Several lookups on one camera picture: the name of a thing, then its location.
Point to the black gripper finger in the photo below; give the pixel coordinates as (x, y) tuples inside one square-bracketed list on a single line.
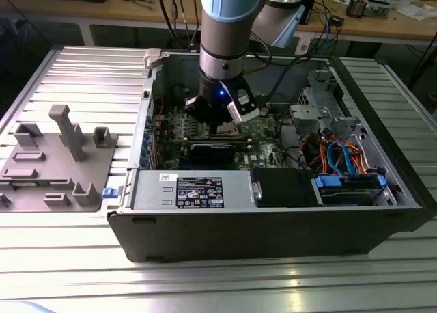
[(198, 106), (225, 120)]

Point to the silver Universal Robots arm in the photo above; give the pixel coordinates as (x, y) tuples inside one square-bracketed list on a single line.
[(225, 36)]

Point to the CPU socket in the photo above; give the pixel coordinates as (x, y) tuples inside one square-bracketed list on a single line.
[(240, 134)]

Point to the black RAM slot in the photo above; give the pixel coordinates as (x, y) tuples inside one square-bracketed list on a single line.
[(232, 140)]

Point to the black graphics card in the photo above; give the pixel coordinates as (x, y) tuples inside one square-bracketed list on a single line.
[(211, 154)]

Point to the green motherboard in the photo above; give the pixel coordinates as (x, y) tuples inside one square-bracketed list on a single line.
[(263, 145)]

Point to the grey case latch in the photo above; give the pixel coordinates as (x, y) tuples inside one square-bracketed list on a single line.
[(152, 56)]

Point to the grey metal drive cage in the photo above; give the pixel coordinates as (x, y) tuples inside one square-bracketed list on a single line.
[(307, 113)]

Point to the black drive bay box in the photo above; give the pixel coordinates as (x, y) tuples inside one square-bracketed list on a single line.
[(286, 188)]

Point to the grey power supply unit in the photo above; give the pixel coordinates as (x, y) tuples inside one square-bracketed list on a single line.
[(150, 190)]

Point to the pale blue teach pendant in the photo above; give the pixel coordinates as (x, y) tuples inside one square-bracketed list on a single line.
[(290, 26)]

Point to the wooden desk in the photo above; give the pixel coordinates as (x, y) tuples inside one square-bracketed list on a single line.
[(143, 10)]

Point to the black open PC case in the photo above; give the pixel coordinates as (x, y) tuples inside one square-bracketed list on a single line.
[(239, 234)]

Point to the hard disk in blue carrier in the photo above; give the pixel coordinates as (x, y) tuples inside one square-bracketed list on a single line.
[(327, 183)]

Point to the blue plastic case clip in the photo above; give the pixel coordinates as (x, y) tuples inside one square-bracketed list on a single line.
[(109, 193)]

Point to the black power adapter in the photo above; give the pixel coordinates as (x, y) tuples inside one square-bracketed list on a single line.
[(337, 20)]

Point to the grey parts rack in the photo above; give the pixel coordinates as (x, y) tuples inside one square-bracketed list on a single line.
[(51, 183)]

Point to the electronic component assembly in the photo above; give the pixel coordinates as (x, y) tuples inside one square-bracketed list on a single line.
[(356, 7)]

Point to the white paper sheets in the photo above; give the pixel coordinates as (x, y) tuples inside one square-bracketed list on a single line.
[(418, 12)]

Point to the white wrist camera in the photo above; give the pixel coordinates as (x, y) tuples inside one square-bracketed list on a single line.
[(244, 109)]

